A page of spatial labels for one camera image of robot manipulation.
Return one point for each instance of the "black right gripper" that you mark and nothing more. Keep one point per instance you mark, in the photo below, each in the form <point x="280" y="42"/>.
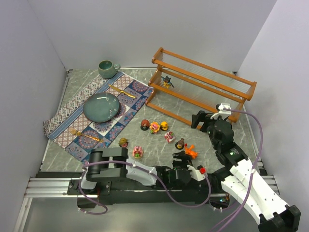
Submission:
<point x="205" y="120"/>

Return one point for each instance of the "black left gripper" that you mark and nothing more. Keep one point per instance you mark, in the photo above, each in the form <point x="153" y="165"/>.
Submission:
<point x="181" y="157"/>

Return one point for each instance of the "orange fox figurine toy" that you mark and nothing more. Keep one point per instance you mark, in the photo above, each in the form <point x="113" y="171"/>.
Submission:
<point x="189" y="150"/>

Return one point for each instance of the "strawberry cake toy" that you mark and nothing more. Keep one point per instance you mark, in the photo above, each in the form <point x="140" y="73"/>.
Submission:
<point x="169" y="136"/>

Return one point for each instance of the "pink sunflower pig toy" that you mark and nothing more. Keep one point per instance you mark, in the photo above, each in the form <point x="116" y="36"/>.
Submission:
<point x="154" y="127"/>

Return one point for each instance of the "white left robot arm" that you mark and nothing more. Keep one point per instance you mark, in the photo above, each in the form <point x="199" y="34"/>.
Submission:
<point x="113" y="167"/>

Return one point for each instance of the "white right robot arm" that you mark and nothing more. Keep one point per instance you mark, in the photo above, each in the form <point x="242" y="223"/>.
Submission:
<point x="241" y="180"/>

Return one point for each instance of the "orange wooden two-tier shelf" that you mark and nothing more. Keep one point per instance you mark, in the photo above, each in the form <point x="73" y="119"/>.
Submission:
<point x="197" y="84"/>

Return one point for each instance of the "brown-haired bun figurine toy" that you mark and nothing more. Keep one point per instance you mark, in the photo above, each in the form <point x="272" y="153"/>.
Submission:
<point x="180" y="144"/>

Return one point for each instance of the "pink bear clover toy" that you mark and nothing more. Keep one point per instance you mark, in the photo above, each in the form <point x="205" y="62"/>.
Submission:
<point x="137" y="152"/>

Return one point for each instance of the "yellow duck figurine toy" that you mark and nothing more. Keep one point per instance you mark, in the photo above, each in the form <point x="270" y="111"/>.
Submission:
<point x="164" y="126"/>

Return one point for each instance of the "red-haired figurine toy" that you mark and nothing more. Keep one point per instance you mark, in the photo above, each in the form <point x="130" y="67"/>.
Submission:
<point x="144" y="125"/>

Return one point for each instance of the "olive-hat figurine toy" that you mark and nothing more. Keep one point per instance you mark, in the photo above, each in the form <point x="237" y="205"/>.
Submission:
<point x="123" y="142"/>

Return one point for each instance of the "gold butter knife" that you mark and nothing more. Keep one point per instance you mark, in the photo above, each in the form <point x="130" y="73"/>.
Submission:
<point x="122" y="91"/>

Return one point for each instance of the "patterned table runner cloth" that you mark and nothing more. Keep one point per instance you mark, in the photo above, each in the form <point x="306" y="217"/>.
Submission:
<point x="71" y="116"/>

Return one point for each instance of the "teal ceramic plate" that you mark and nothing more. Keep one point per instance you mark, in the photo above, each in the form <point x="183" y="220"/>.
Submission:
<point x="101" y="107"/>

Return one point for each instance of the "gold fork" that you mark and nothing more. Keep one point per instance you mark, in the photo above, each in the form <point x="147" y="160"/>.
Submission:
<point x="78" y="133"/>

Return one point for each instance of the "green ceramic mug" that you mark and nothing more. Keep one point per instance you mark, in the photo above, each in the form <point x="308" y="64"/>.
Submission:
<point x="107" y="69"/>

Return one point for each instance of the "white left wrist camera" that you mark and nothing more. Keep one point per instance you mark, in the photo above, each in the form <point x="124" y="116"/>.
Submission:
<point x="196" y="174"/>

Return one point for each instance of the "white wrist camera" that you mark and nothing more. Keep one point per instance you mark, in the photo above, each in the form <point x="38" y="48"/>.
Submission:
<point x="196" y="174"/>
<point x="223" y="111"/>

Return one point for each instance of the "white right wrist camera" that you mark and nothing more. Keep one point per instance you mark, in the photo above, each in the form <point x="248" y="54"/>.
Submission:
<point x="223" y="111"/>

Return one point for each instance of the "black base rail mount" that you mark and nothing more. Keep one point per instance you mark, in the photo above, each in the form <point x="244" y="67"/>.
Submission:
<point x="112" y="191"/>

